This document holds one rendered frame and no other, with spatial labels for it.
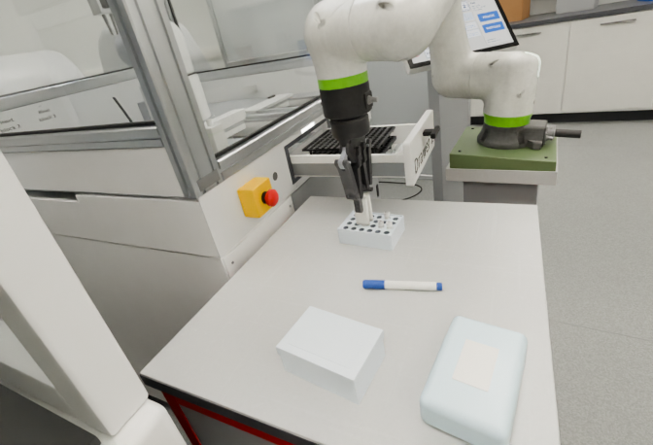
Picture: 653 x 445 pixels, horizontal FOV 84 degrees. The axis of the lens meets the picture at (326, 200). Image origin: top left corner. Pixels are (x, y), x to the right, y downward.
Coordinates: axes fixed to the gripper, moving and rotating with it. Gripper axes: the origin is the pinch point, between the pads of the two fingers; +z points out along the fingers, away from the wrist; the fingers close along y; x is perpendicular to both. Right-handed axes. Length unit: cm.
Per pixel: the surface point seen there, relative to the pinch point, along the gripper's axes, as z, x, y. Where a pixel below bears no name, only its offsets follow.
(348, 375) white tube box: 2.5, -13.2, -36.2
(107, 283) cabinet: 20, 75, -23
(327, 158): -4.8, 15.9, 15.3
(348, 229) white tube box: 3.9, 2.7, -3.1
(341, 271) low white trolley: 7.7, 0.5, -12.3
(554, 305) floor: 84, -42, 75
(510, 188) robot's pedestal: 15, -26, 43
